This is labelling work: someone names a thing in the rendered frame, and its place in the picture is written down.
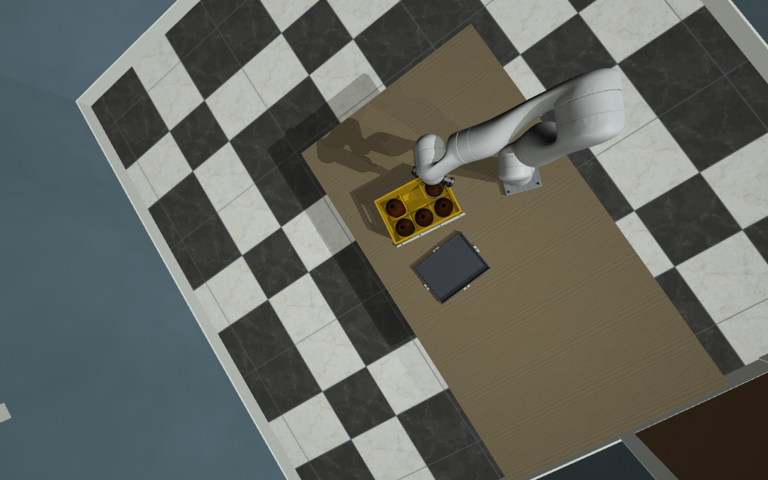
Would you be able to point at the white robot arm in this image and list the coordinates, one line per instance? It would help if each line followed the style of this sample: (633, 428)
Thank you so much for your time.
(588, 108)

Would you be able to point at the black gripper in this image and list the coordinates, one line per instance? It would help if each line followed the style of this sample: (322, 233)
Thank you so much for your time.
(446, 181)

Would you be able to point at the yellow bottle crate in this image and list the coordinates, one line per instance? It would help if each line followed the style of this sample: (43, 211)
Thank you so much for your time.
(414, 198)

